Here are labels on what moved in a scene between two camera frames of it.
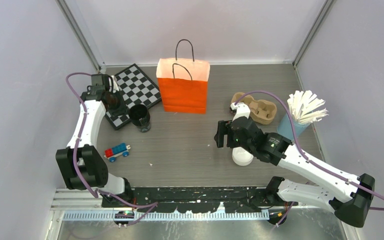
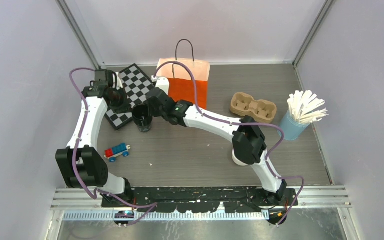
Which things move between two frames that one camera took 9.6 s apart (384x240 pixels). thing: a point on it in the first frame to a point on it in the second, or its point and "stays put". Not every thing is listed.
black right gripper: (222, 129) to (154, 113)
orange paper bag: (183, 82) stays put
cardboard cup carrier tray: (262, 112) stays put
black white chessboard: (136, 89) stays put
